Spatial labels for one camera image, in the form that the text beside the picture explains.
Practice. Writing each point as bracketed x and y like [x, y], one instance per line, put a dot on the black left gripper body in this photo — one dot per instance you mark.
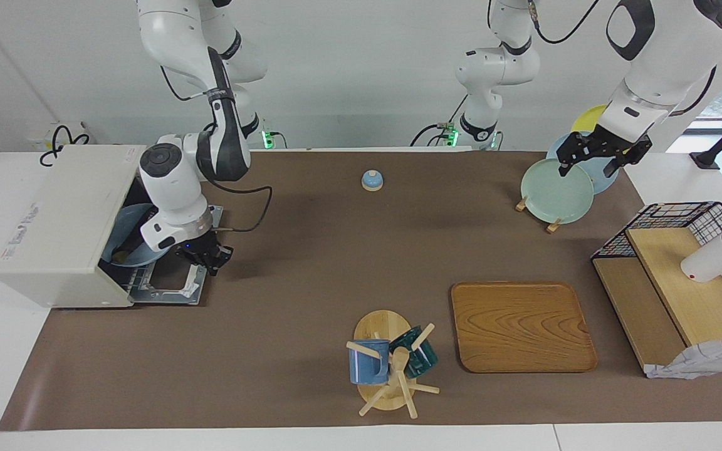
[605, 144]

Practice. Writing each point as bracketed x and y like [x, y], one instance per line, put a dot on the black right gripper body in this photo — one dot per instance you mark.
[204, 249]

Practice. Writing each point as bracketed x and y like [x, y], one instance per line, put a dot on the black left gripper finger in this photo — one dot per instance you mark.
[612, 168]
[565, 169]

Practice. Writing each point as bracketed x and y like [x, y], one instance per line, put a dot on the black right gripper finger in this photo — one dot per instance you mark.
[214, 268]
[187, 258]

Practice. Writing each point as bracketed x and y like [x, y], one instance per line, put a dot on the toaster oven glass door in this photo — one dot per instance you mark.
[167, 294]

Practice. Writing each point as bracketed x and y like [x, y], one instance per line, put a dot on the light blue serving plate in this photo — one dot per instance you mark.
[129, 225]

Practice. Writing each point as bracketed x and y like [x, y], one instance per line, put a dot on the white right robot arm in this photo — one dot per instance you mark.
[173, 181]

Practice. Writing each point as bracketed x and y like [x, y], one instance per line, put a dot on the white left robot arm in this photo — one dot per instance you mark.
[662, 69]

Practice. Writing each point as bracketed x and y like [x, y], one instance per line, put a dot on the beige toaster oven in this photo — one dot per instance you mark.
[60, 219]

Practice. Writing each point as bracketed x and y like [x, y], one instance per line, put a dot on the light blue racked plate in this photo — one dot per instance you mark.
[602, 178]

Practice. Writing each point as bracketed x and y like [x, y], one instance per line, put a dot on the pale green plate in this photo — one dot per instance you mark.
[555, 191]

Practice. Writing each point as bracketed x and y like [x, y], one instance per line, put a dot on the yellow plate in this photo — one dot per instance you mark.
[586, 119]

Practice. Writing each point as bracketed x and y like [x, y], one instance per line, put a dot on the wooden plate rack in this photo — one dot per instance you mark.
[552, 227]

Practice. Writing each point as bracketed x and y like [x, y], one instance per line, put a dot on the brown table mat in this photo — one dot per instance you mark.
[336, 263]

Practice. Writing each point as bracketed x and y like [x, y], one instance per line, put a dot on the white cup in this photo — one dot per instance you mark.
[712, 260]

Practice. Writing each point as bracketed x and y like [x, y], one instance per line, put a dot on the wooden serving tray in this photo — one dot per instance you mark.
[524, 326]

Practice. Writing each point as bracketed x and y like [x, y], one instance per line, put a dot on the white power socket box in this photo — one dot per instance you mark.
[76, 128]

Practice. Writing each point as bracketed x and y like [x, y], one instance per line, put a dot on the wooden mug tree stand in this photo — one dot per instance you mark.
[386, 322]

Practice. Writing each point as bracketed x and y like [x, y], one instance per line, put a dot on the blue mug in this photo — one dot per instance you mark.
[367, 366]

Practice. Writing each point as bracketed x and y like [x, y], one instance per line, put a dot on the dark green mug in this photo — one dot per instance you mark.
[420, 357]

